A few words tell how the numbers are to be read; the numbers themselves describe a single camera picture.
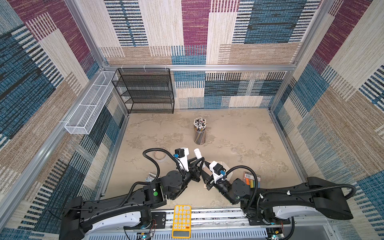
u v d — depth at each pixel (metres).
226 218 0.76
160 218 0.74
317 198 0.43
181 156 0.58
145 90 1.11
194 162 0.63
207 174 0.62
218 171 0.55
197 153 0.65
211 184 0.60
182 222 0.72
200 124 0.87
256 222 0.73
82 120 0.92
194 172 0.58
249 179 0.85
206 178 0.61
